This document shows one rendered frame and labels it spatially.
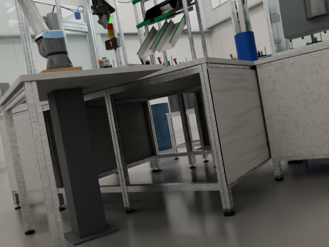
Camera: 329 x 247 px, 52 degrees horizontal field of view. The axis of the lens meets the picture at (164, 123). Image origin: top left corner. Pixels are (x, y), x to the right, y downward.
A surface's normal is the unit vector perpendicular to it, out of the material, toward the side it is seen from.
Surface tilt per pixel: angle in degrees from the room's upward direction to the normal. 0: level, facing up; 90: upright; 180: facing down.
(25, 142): 90
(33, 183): 90
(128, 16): 90
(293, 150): 90
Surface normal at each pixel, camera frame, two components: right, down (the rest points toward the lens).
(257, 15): -0.84, 0.16
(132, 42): 0.52, -0.07
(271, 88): -0.56, 0.11
